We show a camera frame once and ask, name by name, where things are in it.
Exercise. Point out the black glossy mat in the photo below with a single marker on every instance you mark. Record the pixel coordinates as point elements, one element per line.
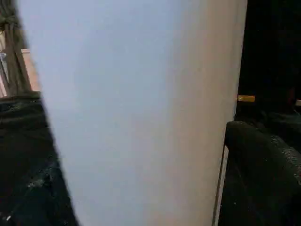
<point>23,122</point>

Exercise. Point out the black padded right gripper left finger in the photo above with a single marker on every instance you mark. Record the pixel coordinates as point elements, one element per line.
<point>35,188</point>

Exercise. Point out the black backdrop cloth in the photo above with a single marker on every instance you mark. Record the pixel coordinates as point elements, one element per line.
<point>270,47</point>

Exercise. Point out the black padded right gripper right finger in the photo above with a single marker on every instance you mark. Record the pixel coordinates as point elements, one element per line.
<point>258,176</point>

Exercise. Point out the small beige label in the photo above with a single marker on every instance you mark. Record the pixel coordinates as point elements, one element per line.
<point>246,98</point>

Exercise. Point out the white plastic table leg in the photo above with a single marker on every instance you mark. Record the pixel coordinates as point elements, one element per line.
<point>141,106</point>

